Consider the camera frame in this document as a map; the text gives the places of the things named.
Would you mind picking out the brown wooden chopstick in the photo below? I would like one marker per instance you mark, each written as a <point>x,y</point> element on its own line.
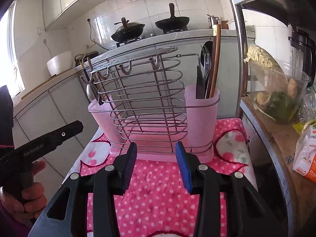
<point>217,39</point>

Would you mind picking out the pink right utensil cup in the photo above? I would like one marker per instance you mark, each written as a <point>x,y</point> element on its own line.
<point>201,119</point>

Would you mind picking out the black plastic spoon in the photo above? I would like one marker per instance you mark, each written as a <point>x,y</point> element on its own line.
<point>206,54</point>

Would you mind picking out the pink drip tray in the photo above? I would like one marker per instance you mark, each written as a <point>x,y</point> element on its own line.
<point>156,137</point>

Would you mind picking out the person's left hand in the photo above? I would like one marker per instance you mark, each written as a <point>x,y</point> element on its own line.
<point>34,201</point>

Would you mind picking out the pink utensil cup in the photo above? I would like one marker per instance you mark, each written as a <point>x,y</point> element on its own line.
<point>201,119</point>
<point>102,115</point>

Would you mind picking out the wooden shelf board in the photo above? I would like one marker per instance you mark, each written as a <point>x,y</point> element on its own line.
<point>298,192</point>

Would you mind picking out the pink polka dot towel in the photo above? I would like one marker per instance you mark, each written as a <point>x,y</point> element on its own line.
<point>156,202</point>

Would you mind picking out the clear bowl with vegetables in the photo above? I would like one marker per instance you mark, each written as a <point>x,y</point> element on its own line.
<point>276,87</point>

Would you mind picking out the chrome vertical pole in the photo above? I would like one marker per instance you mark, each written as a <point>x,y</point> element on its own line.
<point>242,49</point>

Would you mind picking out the white wall cabinet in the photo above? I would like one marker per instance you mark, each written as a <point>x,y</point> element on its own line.
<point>61,0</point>

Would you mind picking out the grey kitchen counter cabinets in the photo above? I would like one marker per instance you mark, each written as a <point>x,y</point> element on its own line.
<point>63,100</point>

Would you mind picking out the chrome wire utensil rack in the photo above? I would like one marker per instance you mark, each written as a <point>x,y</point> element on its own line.
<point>149,82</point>

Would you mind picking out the right black wok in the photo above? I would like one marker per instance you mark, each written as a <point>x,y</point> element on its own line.
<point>173,22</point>

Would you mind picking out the purple sleeve forearm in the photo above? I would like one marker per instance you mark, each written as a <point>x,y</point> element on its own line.
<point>9,227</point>

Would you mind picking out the left black wok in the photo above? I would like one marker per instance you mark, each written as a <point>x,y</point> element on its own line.
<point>127,31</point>

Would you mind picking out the white orange carton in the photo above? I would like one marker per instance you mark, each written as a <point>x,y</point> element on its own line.
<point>304,161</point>

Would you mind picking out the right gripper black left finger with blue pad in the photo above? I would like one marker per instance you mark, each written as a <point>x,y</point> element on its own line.
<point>66,213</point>

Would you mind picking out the pink left utensil cup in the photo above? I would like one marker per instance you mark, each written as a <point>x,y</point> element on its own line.
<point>102,115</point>

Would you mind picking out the black blender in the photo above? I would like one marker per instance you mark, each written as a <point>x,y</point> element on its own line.
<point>302,50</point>

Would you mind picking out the black wok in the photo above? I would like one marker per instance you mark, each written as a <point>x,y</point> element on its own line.
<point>127,31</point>
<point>173,22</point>

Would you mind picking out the clear plastic spoon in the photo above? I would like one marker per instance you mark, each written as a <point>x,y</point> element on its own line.
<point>92,92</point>

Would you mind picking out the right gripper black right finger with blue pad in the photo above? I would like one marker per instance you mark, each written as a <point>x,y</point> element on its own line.
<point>247,212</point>

